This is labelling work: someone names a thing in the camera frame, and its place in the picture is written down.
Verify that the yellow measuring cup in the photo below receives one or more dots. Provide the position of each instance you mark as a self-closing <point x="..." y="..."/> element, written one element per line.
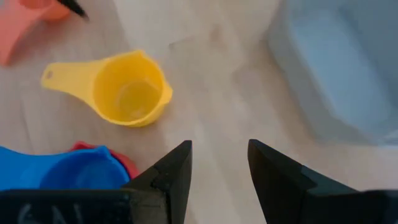
<point x="109" y="102"/>

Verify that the grey plastic basket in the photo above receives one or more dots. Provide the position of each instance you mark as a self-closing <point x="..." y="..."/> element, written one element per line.
<point x="335" y="77"/>

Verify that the orange measuring cup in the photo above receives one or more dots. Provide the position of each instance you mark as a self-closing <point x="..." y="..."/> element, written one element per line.
<point x="18" y="28"/>

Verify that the blue measuring cup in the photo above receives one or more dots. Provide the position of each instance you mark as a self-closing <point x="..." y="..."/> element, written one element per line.
<point x="46" y="174"/>

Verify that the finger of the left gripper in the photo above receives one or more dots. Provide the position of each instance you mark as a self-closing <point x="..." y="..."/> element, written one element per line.
<point x="74" y="7"/>

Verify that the red measuring cup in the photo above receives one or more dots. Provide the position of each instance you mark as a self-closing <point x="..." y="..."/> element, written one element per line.
<point x="130" y="168"/>

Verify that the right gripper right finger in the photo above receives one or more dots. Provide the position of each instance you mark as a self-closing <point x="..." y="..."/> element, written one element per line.
<point x="286" y="193"/>

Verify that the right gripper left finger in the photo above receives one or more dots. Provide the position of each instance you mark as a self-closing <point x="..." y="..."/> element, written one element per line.
<point x="164" y="186"/>

